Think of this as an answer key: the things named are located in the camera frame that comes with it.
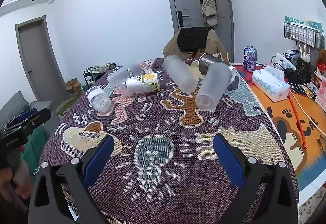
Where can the white tissue pack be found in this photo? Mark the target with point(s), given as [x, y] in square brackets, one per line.
[271, 85]

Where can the chair with tan jacket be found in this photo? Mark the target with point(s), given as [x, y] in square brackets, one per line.
[216, 44]

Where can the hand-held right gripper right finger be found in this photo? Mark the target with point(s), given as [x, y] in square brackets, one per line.
[226, 160]

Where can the shoe rack with shoes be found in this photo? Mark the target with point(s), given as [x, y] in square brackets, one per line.
[98, 71]

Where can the small clear white-capped bottle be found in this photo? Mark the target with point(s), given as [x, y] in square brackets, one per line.
[99, 100]

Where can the green floor mat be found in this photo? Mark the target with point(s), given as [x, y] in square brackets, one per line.
[65, 106]

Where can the yellow label plastic bottle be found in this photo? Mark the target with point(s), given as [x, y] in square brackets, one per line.
[142, 83]

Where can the cardboard box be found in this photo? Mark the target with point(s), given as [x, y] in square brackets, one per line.
[73, 88]

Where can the brown plush toy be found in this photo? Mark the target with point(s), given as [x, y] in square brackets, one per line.
[322, 59]

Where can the person's left hand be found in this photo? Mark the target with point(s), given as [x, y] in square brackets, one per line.
[24, 178]

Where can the printed woven blanket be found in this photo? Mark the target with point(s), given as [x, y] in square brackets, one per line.
[163, 122]

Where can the grey room door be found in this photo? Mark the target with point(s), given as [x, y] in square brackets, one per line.
[38, 58]

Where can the purple drink can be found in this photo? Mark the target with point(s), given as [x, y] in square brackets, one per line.
[250, 59]

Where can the small white cup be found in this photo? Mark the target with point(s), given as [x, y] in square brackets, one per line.
[233, 73]

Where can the grey sofa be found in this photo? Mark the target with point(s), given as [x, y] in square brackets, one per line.
[15, 106]

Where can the green garment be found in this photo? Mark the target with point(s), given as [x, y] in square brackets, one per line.
[35, 147]

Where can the pink box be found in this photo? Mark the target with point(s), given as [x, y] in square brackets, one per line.
[321, 94]

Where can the orange cat mat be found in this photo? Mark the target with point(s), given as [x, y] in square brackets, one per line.
[282, 122]

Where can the black cloth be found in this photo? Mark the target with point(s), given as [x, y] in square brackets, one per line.
[193, 39]

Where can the white power strip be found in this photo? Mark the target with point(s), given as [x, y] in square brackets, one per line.
[280, 59]

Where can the black door lock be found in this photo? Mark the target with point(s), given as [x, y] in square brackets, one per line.
[182, 18]

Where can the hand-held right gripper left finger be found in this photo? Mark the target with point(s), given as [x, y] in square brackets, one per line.
[100, 160]

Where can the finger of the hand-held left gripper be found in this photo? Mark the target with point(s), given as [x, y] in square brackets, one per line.
[24, 117]
[38, 118]

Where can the dark metallic cup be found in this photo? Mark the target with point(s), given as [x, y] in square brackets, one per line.
[208, 63]

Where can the black mesh basket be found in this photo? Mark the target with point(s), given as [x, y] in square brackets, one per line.
[305, 71]

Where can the orange stick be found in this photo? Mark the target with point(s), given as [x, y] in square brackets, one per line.
[298, 122]

